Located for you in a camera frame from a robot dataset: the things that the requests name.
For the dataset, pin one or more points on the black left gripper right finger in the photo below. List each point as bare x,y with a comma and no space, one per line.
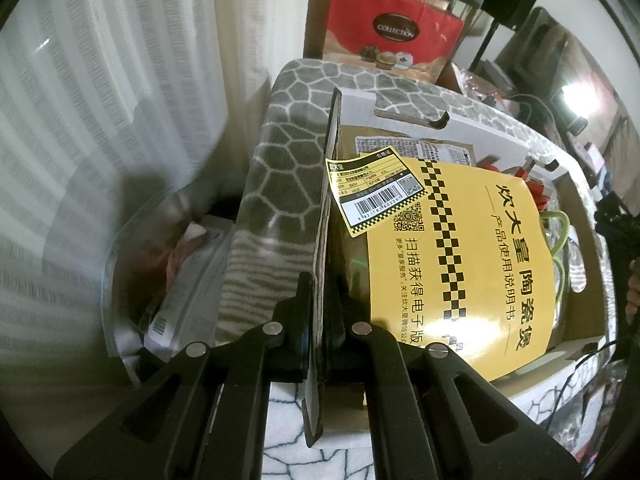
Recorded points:
431,416

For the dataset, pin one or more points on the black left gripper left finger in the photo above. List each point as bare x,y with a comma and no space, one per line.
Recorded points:
203,414

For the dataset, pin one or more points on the yellow instruction booklet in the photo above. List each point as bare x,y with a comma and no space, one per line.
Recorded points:
440,252

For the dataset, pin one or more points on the shallow cardboard tray box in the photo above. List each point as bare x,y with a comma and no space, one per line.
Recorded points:
547,389

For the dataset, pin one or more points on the gold foil package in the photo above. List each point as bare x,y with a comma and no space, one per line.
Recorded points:
431,150

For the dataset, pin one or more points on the white printed paper sheet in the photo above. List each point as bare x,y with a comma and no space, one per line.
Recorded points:
189,311

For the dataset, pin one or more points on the clear plastic storage bin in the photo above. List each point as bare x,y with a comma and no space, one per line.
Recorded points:
143,260

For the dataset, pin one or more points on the grey white patterned blanket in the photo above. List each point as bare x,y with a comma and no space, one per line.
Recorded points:
276,233

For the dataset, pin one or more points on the white striped curtain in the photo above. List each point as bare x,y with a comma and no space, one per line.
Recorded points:
106,104

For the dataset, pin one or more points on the red Collection gift bag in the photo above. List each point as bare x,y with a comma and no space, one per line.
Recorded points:
410,38

